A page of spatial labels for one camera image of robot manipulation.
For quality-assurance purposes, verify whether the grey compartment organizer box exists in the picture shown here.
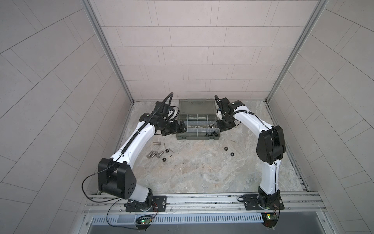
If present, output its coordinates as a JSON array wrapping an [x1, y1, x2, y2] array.
[[176, 98, 220, 140]]

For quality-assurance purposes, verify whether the silver spacer cluster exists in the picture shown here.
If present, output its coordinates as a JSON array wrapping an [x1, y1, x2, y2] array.
[[147, 141, 164, 159]]

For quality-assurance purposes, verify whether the black wing nut pair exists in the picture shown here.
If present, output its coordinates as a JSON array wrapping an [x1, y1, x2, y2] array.
[[205, 133, 215, 138]]

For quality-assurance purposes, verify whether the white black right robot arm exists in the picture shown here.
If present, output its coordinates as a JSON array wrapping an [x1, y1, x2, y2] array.
[[214, 96, 286, 210]]

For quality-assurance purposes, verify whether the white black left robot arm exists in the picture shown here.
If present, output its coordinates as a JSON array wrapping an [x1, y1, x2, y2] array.
[[98, 101, 187, 211]]

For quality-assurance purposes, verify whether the white vent grille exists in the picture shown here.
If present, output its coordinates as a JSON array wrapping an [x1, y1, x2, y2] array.
[[91, 213, 264, 226]]

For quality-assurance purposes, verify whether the left green circuit board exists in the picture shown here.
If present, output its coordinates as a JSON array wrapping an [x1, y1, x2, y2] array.
[[135, 215, 153, 225]]

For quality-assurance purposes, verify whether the right circuit board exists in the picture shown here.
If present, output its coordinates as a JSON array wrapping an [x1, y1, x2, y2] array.
[[261, 213, 279, 228]]

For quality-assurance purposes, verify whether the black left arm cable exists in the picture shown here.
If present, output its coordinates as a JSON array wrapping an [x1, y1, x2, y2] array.
[[81, 169, 120, 203]]

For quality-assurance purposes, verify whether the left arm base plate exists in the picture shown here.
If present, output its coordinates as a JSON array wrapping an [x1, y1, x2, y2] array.
[[125, 196, 167, 212]]

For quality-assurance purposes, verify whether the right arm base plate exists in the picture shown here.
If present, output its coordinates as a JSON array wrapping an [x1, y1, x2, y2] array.
[[237, 194, 285, 211]]

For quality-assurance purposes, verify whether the aluminium front rail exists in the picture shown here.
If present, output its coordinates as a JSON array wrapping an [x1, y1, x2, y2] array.
[[78, 191, 327, 215]]

